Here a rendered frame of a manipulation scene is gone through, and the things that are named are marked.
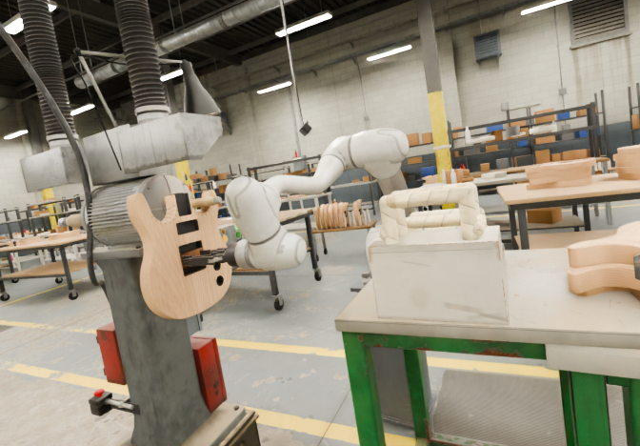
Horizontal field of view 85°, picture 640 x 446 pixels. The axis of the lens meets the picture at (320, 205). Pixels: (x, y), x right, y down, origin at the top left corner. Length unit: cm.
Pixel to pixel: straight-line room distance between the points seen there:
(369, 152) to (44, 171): 129
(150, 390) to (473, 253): 135
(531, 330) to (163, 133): 108
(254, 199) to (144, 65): 65
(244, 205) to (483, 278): 56
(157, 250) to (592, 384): 108
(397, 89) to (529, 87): 376
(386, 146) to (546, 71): 1103
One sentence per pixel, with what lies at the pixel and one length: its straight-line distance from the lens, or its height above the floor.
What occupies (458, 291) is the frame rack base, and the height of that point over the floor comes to 100.
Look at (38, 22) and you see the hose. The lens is 188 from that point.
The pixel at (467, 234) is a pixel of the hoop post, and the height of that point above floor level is 111.
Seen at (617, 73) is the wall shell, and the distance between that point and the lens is 1243.
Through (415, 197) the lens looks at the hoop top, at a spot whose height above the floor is 120.
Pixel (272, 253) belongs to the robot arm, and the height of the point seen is 109.
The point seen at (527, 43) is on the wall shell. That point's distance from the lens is 1231.
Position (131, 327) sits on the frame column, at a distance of 163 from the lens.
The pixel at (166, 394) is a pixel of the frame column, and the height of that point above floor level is 52.
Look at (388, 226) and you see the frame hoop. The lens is 80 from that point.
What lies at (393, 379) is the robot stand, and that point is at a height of 24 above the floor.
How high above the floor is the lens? 128
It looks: 5 degrees down
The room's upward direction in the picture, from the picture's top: 9 degrees counter-clockwise
